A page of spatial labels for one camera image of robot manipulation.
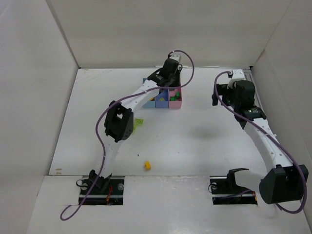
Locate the small yellow lego brick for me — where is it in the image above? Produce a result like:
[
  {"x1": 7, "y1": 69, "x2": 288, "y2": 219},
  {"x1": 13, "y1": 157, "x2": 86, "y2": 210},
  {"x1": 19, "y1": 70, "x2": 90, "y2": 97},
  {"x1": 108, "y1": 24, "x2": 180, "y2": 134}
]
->
[{"x1": 144, "y1": 161, "x2": 151, "y2": 170}]

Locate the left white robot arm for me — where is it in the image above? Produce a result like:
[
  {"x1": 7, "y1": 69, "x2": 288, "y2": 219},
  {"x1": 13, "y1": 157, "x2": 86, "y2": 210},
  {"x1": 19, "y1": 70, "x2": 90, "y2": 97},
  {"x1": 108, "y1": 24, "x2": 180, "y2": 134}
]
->
[{"x1": 89, "y1": 54, "x2": 182, "y2": 192}]

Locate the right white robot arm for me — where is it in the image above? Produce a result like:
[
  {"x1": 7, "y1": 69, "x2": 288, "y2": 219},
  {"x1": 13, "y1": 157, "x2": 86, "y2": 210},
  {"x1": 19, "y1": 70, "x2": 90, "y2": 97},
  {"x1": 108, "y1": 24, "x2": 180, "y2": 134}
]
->
[{"x1": 212, "y1": 79, "x2": 309, "y2": 204}]

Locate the pink container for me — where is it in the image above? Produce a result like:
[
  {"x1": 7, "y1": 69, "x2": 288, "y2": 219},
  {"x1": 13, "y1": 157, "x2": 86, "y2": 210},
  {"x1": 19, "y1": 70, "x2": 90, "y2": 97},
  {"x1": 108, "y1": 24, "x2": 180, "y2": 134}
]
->
[{"x1": 169, "y1": 88, "x2": 182, "y2": 109}]

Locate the light blue container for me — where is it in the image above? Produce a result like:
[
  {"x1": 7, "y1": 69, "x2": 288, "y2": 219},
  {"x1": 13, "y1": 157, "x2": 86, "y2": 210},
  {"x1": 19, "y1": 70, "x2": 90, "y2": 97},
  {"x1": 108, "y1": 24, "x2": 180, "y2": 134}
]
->
[{"x1": 142, "y1": 78, "x2": 157, "y2": 109}]

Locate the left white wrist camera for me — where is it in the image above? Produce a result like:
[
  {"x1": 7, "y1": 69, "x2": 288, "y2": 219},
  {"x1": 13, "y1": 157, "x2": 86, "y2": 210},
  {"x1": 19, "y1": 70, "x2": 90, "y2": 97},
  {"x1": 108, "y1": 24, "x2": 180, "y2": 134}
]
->
[{"x1": 169, "y1": 54, "x2": 181, "y2": 63}]

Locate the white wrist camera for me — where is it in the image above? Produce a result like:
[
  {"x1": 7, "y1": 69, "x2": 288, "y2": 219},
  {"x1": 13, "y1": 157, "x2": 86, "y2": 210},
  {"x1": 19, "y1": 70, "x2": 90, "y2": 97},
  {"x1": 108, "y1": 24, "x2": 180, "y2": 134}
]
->
[
  {"x1": 169, "y1": 54, "x2": 181, "y2": 63},
  {"x1": 229, "y1": 69, "x2": 245, "y2": 80}
]

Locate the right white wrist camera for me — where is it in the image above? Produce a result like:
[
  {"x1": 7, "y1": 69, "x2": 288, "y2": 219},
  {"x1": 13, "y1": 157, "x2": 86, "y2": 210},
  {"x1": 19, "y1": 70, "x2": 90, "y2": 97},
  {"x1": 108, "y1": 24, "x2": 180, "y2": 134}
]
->
[{"x1": 229, "y1": 69, "x2": 245, "y2": 80}]

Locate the aluminium rail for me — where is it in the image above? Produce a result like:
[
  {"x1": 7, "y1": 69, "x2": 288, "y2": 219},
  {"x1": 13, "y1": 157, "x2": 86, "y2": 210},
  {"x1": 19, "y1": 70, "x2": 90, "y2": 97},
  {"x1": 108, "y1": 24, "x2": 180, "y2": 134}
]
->
[{"x1": 243, "y1": 69, "x2": 276, "y2": 151}]

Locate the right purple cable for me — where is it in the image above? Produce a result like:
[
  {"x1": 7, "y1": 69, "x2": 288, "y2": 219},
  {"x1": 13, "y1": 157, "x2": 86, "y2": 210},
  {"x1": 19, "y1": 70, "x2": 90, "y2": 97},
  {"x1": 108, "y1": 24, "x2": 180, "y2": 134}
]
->
[{"x1": 214, "y1": 71, "x2": 308, "y2": 215}]

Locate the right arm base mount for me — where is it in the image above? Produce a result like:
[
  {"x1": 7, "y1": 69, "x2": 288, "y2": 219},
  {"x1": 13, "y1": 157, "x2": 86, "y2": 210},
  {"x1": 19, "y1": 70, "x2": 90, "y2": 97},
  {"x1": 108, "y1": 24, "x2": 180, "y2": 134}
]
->
[{"x1": 208, "y1": 168, "x2": 258, "y2": 205}]

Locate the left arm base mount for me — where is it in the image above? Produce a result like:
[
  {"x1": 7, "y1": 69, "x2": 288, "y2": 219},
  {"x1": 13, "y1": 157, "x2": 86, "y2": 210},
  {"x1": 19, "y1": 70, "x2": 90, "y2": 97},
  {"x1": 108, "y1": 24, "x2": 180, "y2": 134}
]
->
[{"x1": 76, "y1": 176, "x2": 125, "y2": 206}]

